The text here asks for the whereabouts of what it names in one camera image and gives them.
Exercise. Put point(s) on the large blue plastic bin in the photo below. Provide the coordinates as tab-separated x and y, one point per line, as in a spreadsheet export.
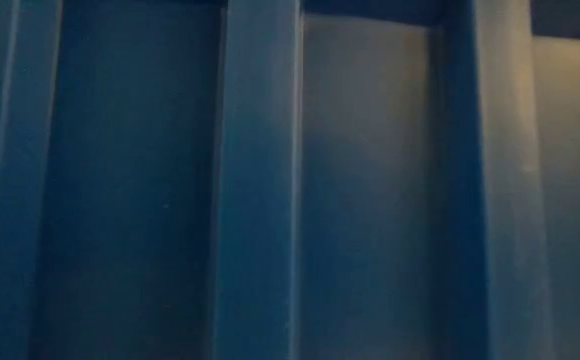
290	180

